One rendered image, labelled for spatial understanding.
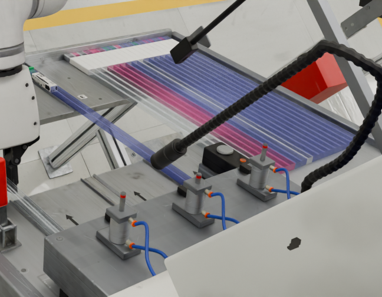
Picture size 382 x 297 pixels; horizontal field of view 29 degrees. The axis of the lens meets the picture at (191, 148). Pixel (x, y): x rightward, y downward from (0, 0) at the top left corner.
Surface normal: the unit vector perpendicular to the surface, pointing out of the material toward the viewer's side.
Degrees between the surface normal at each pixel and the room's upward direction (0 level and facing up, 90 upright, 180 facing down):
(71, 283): 90
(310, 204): 90
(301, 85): 90
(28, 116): 38
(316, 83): 90
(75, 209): 42
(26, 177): 0
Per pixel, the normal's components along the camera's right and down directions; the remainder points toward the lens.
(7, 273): 0.13, -0.87
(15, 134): 0.68, 0.26
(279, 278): -0.74, 0.23
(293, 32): 0.54, -0.36
